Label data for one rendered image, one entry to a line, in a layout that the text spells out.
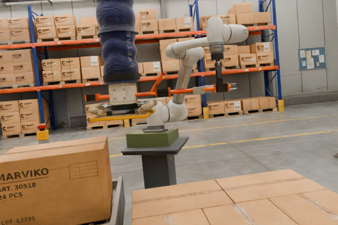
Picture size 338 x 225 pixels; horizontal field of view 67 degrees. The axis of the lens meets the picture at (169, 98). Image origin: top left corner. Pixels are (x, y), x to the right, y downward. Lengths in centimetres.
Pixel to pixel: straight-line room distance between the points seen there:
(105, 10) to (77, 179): 95
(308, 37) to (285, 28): 101
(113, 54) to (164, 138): 93
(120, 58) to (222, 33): 60
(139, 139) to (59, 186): 90
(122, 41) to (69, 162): 73
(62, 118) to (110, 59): 902
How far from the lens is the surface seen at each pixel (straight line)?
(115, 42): 154
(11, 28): 981
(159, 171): 230
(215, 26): 156
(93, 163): 150
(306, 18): 1226
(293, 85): 1167
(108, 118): 151
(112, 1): 159
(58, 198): 159
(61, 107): 1046
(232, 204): 164
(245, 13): 972
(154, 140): 220
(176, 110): 230
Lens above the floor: 126
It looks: 3 degrees down
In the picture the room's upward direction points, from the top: 5 degrees counter-clockwise
